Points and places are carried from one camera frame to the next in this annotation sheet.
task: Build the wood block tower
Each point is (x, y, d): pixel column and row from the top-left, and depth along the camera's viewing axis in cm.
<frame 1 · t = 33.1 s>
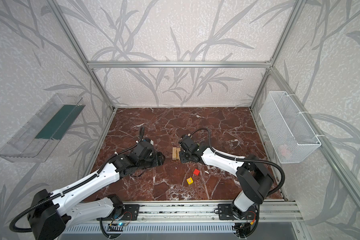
left hand: (163, 155, 80), fingers open
right hand: (182, 151, 88), fingers open
wood block upper left: (174, 153, 95), point 2 cm above the table
red cube: (196, 171, 88), on the table
yellow dice cube: (189, 180, 84), point 2 cm above the table

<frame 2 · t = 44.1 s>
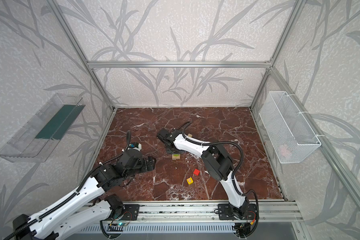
left hand: (152, 158, 77), fingers open
right hand: (173, 145, 94), fingers open
the named things where they were.

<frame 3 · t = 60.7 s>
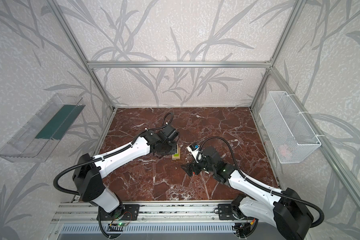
left hand: (176, 147, 82), fingers closed
right hand: (187, 156, 80), fingers open
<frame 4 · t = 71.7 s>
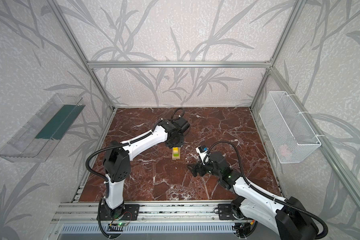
left hand: (181, 140, 88), fingers closed
right hand: (193, 156, 82), fingers open
